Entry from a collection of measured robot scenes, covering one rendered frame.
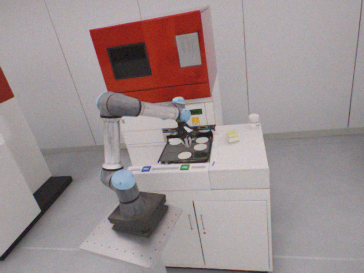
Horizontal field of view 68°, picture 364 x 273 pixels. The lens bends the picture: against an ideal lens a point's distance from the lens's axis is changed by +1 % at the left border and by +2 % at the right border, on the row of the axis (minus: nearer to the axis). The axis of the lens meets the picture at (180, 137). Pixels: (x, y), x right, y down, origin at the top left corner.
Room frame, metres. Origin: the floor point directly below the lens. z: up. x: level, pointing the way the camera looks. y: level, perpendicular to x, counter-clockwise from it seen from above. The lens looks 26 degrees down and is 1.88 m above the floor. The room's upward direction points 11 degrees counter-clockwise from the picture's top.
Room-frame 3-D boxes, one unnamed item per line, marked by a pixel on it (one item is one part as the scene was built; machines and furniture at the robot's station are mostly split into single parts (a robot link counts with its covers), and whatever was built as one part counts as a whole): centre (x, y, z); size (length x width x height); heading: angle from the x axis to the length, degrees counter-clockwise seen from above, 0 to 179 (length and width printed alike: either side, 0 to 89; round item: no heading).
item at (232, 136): (1.65, -0.36, 1.00); 0.07 x 0.07 x 0.07; 3
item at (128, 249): (1.18, 0.34, 0.75); 0.45 x 0.44 x 0.13; 152
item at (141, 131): (2.07, 0.09, 1.02); 0.82 x 0.03 x 0.40; 75
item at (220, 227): (1.68, -0.08, 0.41); 0.97 x 0.64 x 0.82; 75
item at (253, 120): (1.80, -0.56, 1.01); 0.07 x 0.07 x 0.10
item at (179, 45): (2.37, 0.01, 1.52); 0.81 x 0.75 x 0.59; 75
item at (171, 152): (1.80, -0.03, 0.90); 0.34 x 0.34 x 0.01; 75
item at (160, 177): (1.47, 0.13, 0.89); 0.55 x 0.09 x 0.14; 75
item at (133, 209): (1.20, 0.33, 0.96); 0.15 x 0.15 x 0.10
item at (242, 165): (1.61, -0.38, 0.89); 0.62 x 0.35 x 0.14; 165
